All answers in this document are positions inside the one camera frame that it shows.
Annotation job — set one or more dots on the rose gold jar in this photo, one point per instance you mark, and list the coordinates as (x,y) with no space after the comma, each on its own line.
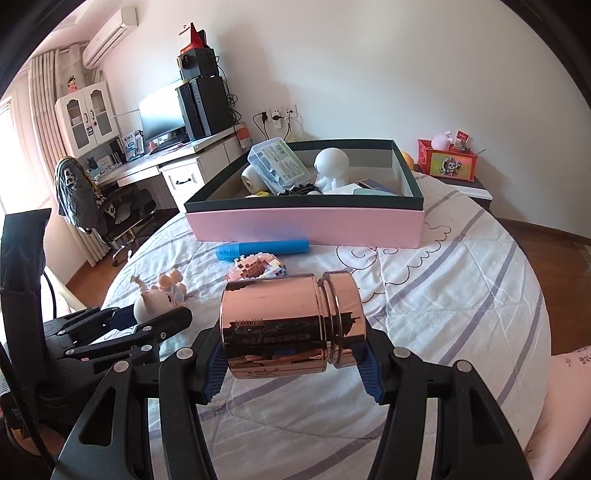
(277,323)

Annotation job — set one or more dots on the dark nightstand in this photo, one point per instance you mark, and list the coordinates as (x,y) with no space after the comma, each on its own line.
(471,188)

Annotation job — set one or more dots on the black office chair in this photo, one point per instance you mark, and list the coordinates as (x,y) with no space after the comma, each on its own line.
(124,212)

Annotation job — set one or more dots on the red pen holder box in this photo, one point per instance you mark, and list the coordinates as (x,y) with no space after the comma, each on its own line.
(448,164)

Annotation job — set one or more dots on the pig figurine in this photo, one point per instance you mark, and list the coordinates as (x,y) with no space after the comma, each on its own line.
(154,300)

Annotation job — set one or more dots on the white radiator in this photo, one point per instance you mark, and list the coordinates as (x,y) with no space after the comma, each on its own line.
(98,247)

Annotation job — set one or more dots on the grey jacket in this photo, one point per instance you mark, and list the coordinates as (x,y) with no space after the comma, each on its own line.
(76,194)

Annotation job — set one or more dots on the white air conditioner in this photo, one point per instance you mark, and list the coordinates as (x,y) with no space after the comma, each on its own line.
(111,37)

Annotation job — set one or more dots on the beige curtain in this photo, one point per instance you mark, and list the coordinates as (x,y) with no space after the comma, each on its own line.
(46,138)

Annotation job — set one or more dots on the white hutch cabinet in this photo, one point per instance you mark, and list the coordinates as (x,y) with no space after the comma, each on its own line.
(87,120)

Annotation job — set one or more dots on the clear plastic floss box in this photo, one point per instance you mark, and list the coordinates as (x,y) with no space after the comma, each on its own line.
(277,161)

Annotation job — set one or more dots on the pastel block figure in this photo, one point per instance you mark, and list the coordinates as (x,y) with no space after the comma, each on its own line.
(258,268)

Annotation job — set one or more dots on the pink plush toy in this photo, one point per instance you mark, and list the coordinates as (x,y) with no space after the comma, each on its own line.
(442,140)

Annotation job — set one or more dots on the computer monitor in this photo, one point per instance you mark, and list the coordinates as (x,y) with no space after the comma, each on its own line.
(161,115)

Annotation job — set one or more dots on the black speaker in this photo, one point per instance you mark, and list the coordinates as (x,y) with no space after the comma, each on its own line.
(198,64)

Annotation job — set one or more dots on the yellow flat box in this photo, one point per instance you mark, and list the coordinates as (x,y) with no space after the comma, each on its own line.
(256,194)

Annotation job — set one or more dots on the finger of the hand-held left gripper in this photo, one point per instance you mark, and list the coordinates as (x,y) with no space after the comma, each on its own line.
(138,337)
(92,323)

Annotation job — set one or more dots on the blue plastic tube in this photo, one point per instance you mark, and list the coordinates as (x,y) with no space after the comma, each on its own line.
(263,249)

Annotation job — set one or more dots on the pink storage box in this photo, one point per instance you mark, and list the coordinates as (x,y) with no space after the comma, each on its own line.
(300,226)

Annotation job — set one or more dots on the orange ball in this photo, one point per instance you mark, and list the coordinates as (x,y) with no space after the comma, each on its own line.
(407,160)

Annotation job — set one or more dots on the wall power outlets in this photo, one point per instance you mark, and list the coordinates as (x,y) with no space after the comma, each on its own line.
(277,113)

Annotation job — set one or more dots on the white desk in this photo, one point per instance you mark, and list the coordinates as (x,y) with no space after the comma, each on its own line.
(184,166)

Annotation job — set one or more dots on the black computer tower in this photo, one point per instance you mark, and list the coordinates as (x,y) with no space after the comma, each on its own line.
(207,106)

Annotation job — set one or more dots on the pink printed cloth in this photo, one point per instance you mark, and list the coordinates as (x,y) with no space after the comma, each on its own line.
(568,406)

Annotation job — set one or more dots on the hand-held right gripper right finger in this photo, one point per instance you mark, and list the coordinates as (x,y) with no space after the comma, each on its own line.
(370,374)

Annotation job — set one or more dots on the white astronaut figurine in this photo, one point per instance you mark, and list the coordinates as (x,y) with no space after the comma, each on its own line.
(332,164)

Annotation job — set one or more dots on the small doll on cabinet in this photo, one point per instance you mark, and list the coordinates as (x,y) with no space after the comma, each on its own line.
(73,85)

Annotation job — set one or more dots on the white shark-shaped toy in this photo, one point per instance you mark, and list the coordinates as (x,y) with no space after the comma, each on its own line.
(251,177)

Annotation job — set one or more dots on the blue and white boxes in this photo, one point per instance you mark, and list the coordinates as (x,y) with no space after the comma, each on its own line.
(133,145)

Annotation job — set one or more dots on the red desk calendar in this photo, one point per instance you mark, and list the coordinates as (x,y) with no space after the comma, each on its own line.
(191,39)

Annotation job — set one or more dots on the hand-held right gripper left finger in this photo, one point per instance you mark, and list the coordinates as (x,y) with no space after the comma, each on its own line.
(214,374)

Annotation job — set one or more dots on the white card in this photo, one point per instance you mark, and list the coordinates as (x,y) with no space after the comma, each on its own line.
(344,190)

